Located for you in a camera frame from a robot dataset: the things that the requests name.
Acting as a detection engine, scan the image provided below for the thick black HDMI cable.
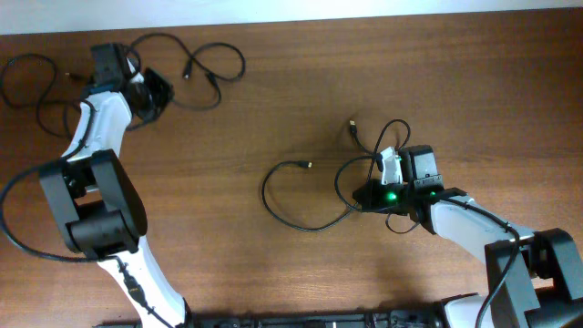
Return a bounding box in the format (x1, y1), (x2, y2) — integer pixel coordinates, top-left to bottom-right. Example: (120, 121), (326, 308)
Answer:
(261, 118), (412, 233)

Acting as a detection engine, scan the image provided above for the thin black USB cable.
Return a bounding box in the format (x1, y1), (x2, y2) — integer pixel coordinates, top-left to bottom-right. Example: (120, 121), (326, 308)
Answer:
(0, 53), (92, 140)

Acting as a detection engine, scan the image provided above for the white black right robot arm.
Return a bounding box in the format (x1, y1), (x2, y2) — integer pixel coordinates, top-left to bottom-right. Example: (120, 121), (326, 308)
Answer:
(353, 145), (582, 327)

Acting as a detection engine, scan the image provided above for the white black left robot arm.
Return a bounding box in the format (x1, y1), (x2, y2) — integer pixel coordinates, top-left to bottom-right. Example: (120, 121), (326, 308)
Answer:
(39, 43), (190, 327)

